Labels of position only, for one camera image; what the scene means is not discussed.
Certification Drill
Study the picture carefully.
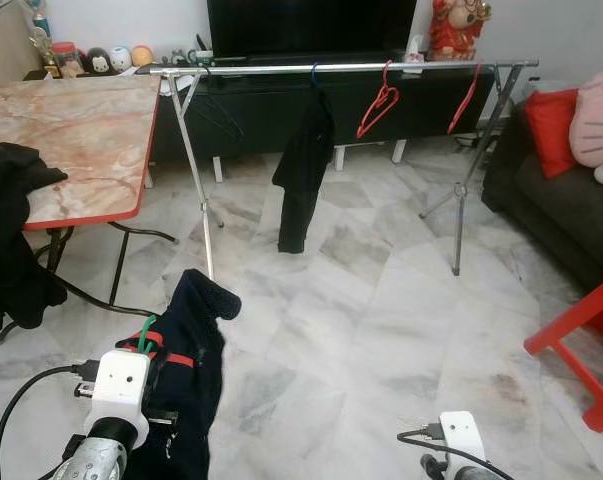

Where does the navy garment with red trim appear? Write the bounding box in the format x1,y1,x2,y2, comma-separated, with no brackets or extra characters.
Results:
121,268,244,480

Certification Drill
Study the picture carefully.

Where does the green plastic hanger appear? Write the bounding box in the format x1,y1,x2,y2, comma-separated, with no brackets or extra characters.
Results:
136,315,160,356

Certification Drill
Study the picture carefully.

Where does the red plastic hanger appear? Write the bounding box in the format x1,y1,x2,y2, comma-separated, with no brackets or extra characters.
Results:
446,63,484,136
356,60,402,141

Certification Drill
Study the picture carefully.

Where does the red plastic stool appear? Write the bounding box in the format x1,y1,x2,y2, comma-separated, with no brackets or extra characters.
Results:
524,272,603,433

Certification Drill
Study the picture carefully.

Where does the black clothing pile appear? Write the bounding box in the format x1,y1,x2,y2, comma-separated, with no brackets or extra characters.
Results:
0,142,70,333

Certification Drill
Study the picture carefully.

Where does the black t-shirt with green logo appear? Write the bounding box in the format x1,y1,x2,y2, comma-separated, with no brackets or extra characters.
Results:
273,88,337,255

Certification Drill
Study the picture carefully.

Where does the dark brown sofa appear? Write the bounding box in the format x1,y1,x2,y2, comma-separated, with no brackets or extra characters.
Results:
481,95,603,296

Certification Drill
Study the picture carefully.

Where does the black tv console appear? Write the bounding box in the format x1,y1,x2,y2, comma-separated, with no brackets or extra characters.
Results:
26,55,527,186

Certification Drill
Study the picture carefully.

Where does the pink cat face plush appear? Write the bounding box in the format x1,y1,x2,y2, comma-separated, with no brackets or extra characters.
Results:
568,72,603,186

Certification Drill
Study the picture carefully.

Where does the red cushion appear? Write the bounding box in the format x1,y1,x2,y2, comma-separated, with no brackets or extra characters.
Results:
524,88,582,181

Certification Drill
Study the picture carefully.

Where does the silver metal clothes rack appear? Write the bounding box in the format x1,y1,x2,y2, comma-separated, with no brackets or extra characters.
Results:
146,60,540,283

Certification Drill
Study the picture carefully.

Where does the glass jar with red lid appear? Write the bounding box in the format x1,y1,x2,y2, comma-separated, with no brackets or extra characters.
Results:
51,40,82,79

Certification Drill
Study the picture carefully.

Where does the wooden sideboard cabinet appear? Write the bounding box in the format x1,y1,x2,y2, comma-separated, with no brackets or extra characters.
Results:
0,0,47,83

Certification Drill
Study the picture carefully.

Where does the black flat television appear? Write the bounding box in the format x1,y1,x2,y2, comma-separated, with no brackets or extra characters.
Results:
206,0,419,58

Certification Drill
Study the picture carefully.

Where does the red gold figurine statue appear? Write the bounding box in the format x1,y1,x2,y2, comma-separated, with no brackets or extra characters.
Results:
428,0,492,61

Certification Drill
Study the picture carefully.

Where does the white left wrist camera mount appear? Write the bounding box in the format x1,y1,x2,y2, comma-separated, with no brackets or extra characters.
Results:
81,350,152,451

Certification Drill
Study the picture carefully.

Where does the black wire hanger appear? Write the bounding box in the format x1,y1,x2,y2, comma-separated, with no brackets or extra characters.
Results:
186,75,247,141

